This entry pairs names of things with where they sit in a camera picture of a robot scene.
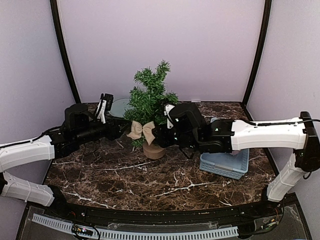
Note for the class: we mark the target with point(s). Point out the light blue ceramic plate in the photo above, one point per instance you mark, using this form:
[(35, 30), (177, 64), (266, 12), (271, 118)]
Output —
[(119, 107)]

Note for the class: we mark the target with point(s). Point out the light blue plastic basket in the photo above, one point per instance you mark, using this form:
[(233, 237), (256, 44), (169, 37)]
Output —
[(225, 162)]

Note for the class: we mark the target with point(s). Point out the black front rail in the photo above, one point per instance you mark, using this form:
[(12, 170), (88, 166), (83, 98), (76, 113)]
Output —
[(104, 216)]

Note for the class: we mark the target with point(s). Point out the black corner post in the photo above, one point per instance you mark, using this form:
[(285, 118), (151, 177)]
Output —
[(258, 52), (63, 50)]

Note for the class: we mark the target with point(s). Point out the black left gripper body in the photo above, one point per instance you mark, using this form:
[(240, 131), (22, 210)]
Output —
[(111, 135)]

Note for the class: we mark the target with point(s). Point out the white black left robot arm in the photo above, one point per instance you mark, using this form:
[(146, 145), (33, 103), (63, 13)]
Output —
[(79, 127)]

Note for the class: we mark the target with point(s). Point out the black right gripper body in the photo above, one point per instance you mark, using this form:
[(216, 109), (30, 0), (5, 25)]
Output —
[(165, 141)]

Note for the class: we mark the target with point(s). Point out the brown gingerbread ornament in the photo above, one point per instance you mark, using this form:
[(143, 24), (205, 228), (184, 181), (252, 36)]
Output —
[(138, 130)]

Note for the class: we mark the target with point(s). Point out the right black corner post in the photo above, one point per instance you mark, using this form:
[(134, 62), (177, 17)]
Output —
[(258, 52)]

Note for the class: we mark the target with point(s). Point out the small green christmas tree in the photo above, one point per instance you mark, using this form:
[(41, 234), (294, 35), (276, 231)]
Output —
[(147, 100)]

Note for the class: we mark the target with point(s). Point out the white slotted cable duct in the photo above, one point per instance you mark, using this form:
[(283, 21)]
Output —
[(122, 231)]

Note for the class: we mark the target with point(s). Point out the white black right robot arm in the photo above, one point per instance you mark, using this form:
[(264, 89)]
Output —
[(187, 128)]

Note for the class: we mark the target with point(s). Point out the left black corner post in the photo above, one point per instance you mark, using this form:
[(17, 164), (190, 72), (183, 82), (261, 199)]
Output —
[(63, 50)]

